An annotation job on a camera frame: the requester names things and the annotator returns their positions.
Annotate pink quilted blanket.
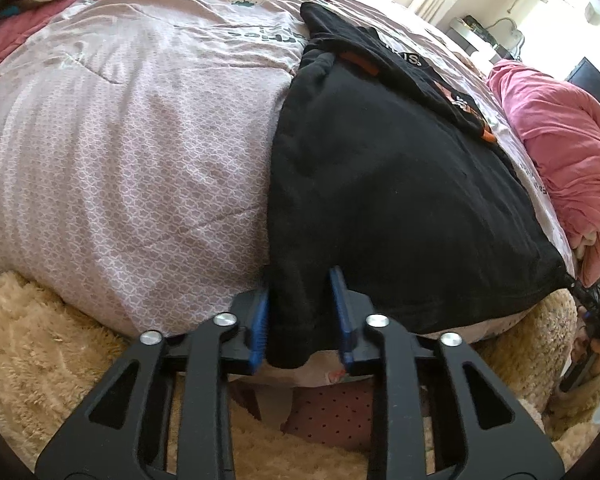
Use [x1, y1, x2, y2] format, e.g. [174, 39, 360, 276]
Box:
[0, 7, 63, 81]

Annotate pink duvet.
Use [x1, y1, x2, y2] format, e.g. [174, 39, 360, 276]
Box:
[487, 58, 600, 288]

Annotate black long-sleeve sweater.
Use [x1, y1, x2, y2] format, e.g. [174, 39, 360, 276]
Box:
[265, 1, 578, 368]

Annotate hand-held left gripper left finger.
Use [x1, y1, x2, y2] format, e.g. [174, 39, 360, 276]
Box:
[34, 285, 271, 480]

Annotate beige plush blanket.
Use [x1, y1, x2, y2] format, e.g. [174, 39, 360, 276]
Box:
[0, 270, 600, 480]

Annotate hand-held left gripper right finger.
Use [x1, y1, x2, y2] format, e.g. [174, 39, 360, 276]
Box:
[327, 266, 566, 480]

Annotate pale pink patterned bed sheet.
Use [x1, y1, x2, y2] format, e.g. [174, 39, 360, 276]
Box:
[0, 0, 581, 361]

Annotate white shelf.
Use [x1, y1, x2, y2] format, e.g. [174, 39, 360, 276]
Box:
[447, 16, 523, 61]

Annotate pink dotted pants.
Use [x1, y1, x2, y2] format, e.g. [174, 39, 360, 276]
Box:
[280, 382, 381, 453]

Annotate black monitor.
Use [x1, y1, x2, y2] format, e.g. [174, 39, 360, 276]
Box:
[565, 56, 600, 111]

